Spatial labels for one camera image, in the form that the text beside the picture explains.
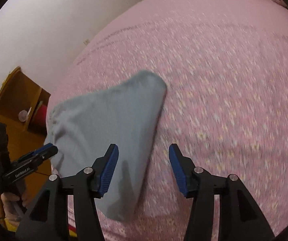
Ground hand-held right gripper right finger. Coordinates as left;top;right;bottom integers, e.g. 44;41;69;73
169;144;275;241

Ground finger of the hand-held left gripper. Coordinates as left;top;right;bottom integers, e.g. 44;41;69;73
35;146;59;163
30;143;54;157

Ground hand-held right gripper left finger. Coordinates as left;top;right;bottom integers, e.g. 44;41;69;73
15;144;119;241

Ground grey pants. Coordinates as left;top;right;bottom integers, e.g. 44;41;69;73
45;70;168;222

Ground person's left hand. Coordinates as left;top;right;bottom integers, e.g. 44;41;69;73
0;187;32;222

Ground small clear cup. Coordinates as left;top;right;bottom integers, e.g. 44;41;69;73
18;107;33;122

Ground wooden nightstand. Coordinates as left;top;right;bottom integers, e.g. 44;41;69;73
0;66;53;228

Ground pink floral bed sheet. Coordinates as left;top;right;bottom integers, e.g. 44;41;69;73
50;0;288;241

